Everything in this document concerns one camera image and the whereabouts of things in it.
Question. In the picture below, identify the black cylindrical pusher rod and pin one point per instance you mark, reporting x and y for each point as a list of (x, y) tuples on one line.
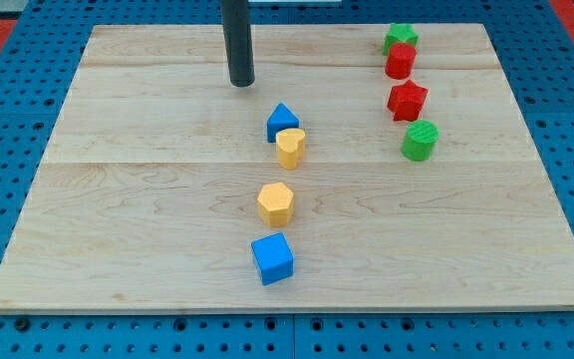
[(236, 27)]

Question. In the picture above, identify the yellow hexagon block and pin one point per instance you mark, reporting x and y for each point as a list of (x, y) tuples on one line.
[(275, 204)]

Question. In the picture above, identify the light wooden board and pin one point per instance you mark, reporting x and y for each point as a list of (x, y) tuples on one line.
[(145, 200)]

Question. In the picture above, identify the blue cube block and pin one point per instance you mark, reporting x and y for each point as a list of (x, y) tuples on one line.
[(273, 258)]

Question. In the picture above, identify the blue triangle block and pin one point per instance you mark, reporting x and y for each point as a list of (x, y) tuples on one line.
[(282, 118)]

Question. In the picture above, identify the yellow heart block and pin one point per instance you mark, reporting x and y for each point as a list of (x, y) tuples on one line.
[(290, 147)]

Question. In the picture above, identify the green star block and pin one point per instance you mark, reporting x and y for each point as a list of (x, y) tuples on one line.
[(399, 33)]

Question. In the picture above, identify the red cylinder block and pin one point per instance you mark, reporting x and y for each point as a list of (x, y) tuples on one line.
[(400, 61)]

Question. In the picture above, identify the red star block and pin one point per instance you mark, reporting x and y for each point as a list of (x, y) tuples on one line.
[(406, 101)]

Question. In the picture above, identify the green cylinder block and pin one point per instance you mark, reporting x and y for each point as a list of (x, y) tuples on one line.
[(419, 140)]

